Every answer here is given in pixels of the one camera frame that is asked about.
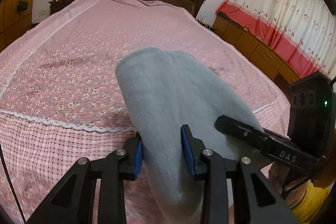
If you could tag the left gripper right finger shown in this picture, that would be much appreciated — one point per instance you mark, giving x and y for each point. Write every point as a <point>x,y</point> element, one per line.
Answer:
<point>202,163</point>

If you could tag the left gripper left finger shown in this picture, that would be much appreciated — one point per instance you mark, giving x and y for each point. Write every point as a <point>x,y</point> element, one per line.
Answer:
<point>126,162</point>

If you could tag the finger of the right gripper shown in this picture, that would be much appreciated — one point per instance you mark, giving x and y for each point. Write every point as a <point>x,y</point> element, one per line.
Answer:
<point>259,139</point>

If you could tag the grey fleece pants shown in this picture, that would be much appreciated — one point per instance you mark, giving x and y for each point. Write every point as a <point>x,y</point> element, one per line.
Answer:
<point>162,91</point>

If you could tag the wooden low cabinet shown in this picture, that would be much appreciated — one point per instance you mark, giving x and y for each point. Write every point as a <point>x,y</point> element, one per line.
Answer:
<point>258,53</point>

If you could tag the pink floral bed sheet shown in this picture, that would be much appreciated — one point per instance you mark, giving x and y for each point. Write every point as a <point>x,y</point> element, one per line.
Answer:
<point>60,99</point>

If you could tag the red and cream curtain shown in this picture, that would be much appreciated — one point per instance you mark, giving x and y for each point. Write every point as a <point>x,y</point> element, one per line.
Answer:
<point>302,32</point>

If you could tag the dark wooden nightstand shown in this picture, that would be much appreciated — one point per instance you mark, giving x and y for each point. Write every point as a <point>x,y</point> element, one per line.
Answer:
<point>56,6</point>

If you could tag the orange wooden wardrobe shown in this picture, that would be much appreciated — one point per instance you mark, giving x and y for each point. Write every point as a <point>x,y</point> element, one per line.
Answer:
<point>14,24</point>

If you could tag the black bag on wardrobe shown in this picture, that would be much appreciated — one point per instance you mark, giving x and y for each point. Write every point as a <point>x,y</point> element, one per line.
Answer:
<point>22,6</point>

